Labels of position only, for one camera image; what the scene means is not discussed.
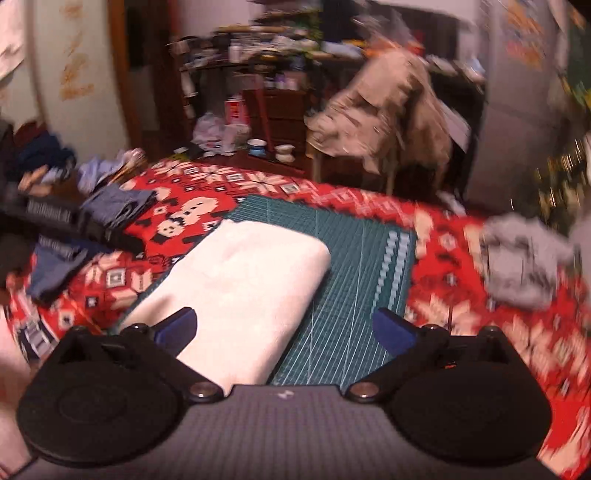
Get red handled broom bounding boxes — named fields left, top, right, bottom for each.
left=255, top=88, right=274, bottom=158

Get green cutting mat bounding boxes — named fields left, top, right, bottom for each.
left=111, top=194, right=419, bottom=388

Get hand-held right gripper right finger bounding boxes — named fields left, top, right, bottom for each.
left=346, top=308, right=529, bottom=402

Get grey refrigerator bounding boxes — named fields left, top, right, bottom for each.
left=464, top=0, right=575, bottom=213

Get red patterned blanket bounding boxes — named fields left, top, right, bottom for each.
left=0, top=157, right=591, bottom=480

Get pile of plastic bags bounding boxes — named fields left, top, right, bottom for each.
left=191, top=112, right=252, bottom=157

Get cluttered shelf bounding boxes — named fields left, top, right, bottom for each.
left=168, top=7, right=326, bottom=121

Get blue jeans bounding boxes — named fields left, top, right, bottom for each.
left=25, top=185, right=158, bottom=305

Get grey garment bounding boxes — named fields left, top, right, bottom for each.
left=480, top=215, right=578, bottom=310

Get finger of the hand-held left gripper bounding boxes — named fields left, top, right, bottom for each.
left=76, top=210, right=147, bottom=254

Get white knit vest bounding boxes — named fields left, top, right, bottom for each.
left=121, top=219, right=332, bottom=398

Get cluster of fridge stickers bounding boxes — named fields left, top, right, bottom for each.
left=503, top=0, right=548, bottom=70

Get green Christmas banner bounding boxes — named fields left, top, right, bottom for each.
left=558, top=7, right=591, bottom=104

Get beige jacket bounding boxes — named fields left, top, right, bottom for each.
left=305, top=48, right=454, bottom=178

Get wooden drawer cabinet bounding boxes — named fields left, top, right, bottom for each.
left=242, top=88, right=315, bottom=164

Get small Christmas tree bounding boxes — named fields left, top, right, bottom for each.
left=533, top=131, right=591, bottom=232

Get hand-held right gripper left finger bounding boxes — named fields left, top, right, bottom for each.
left=53, top=307, right=227, bottom=402

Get dark blue cloth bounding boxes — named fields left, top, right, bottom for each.
left=14, top=133, right=77, bottom=178

